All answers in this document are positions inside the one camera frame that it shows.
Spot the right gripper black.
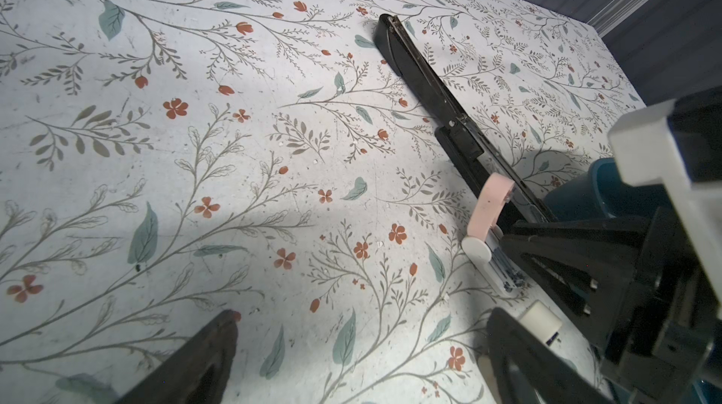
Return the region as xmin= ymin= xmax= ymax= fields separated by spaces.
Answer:
xmin=501 ymin=208 xmax=721 ymax=403

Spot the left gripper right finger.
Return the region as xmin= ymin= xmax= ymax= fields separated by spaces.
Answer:
xmin=487 ymin=308 xmax=609 ymax=403

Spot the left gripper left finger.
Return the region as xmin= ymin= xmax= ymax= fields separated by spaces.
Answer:
xmin=118 ymin=310 xmax=238 ymax=404

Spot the teal plastic tray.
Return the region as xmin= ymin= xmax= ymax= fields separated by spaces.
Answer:
xmin=543 ymin=158 xmax=673 ymax=222

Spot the black stapler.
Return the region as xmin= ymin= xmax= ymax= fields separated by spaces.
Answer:
xmin=373 ymin=14 xmax=557 ymax=229

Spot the floral patterned table mat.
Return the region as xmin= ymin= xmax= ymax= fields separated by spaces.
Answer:
xmin=1 ymin=0 xmax=643 ymax=403

